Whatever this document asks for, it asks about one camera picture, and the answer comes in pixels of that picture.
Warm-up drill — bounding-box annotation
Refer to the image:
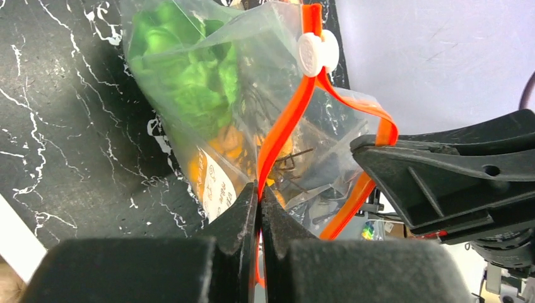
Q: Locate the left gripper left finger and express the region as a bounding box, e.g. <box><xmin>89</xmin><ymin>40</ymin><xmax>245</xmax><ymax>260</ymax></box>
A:
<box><xmin>21</xmin><ymin>183</ymin><xmax>258</xmax><ymax>302</ymax></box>

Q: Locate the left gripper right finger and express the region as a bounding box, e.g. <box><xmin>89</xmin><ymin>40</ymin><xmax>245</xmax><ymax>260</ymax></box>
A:
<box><xmin>259</xmin><ymin>189</ymin><xmax>473</xmax><ymax>302</ymax></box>

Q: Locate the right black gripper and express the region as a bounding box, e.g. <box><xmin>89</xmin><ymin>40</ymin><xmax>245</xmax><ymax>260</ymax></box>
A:
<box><xmin>350</xmin><ymin>109</ymin><xmax>534</xmax><ymax>276</ymax></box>

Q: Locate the orange bell pepper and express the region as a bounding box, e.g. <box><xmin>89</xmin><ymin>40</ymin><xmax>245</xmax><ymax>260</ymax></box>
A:
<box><xmin>185</xmin><ymin>125</ymin><xmax>295</xmax><ymax>210</ymax></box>

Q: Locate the clear zip top bag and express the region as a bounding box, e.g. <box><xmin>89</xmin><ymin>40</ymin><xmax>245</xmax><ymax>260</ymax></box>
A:
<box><xmin>120</xmin><ymin>1</ymin><xmax>399</xmax><ymax>240</ymax></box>

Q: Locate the green lettuce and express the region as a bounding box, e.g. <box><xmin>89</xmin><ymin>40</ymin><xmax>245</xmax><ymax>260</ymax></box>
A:
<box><xmin>127</xmin><ymin>1</ymin><xmax>240</xmax><ymax>140</ymax></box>

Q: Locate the brown longan bunch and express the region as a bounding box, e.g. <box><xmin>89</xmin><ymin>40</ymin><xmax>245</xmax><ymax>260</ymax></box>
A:
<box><xmin>240</xmin><ymin>86</ymin><xmax>314</xmax><ymax>193</ymax></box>

